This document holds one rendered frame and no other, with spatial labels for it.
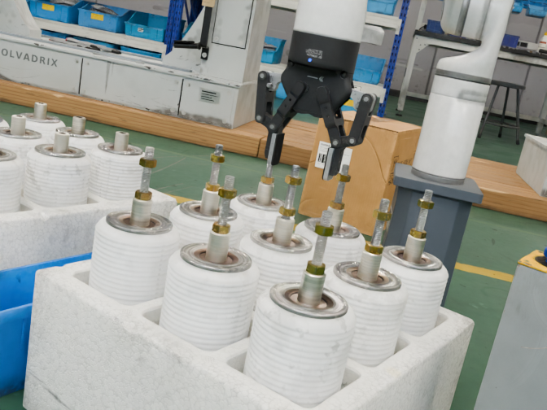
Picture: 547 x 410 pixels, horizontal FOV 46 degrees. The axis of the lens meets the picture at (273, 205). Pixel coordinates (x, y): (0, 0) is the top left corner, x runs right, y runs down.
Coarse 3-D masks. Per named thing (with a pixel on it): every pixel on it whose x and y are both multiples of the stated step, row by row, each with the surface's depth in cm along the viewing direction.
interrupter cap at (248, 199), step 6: (240, 198) 91; (246, 198) 92; (252, 198) 93; (276, 198) 95; (246, 204) 89; (252, 204) 89; (258, 204) 90; (270, 204) 93; (276, 204) 93; (282, 204) 93; (264, 210) 89; (270, 210) 89; (276, 210) 89
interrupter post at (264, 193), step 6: (258, 186) 92; (264, 186) 91; (270, 186) 91; (258, 192) 91; (264, 192) 91; (270, 192) 91; (258, 198) 91; (264, 198) 91; (270, 198) 92; (264, 204) 91
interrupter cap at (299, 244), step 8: (256, 232) 78; (264, 232) 78; (272, 232) 79; (256, 240) 74; (264, 240) 75; (296, 240) 78; (304, 240) 78; (272, 248) 73; (280, 248) 73; (288, 248) 74; (296, 248) 74; (304, 248) 75; (312, 248) 76
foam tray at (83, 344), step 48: (48, 288) 72; (48, 336) 73; (96, 336) 68; (144, 336) 63; (432, 336) 76; (48, 384) 74; (96, 384) 69; (144, 384) 64; (192, 384) 60; (240, 384) 58; (384, 384) 63; (432, 384) 76
